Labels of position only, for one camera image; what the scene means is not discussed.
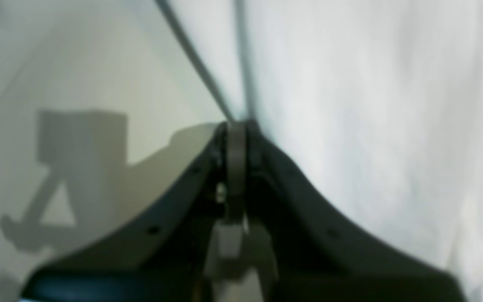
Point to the white t-shirt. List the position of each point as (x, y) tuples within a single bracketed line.
[(380, 102)]

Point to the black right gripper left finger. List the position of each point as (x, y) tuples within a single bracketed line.
[(156, 257)]

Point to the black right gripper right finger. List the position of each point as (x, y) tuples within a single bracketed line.
[(323, 256)]

